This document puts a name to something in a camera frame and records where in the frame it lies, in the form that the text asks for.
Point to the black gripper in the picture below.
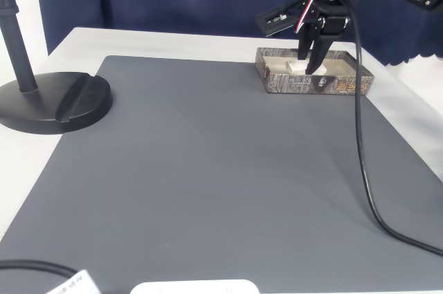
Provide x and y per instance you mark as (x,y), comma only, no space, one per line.
(323,28)

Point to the white rectangular block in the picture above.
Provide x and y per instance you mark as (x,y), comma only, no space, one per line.
(294,65)

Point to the bark-patterned cardboard box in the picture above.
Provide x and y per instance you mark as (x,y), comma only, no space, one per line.
(287,84)

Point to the grey table mat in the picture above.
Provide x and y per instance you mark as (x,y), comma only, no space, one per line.
(173,169)

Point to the black round stand base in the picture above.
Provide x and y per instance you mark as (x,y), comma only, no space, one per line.
(52,100)

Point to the white rounded device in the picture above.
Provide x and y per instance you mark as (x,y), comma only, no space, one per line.
(194,287)

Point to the white paper label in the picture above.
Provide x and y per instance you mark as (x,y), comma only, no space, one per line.
(76,283)

